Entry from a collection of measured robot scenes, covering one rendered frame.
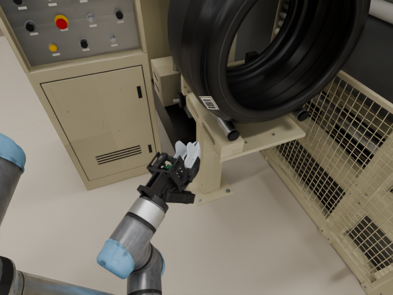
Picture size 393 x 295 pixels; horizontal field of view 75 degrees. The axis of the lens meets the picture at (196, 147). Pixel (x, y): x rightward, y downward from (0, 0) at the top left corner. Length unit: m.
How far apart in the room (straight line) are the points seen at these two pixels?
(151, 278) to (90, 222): 1.22
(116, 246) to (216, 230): 1.16
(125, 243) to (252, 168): 1.52
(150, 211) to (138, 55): 0.95
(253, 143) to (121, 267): 0.65
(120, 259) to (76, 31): 1.04
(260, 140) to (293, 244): 0.87
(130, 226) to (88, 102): 0.99
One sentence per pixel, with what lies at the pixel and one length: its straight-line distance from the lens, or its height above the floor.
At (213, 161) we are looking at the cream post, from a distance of 1.54.
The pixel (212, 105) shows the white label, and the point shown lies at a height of 1.04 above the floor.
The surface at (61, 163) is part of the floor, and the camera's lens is 2.21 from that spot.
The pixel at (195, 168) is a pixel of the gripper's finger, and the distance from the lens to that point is 0.63.
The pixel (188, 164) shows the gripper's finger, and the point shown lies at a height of 1.00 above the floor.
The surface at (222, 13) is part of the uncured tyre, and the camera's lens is 0.63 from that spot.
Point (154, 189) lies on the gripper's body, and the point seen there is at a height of 1.03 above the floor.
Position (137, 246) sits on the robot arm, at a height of 0.99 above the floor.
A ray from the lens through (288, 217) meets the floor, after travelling 1.80.
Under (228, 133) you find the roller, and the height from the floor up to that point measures 0.91.
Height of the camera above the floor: 1.49
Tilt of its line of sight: 46 degrees down
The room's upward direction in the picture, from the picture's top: straight up
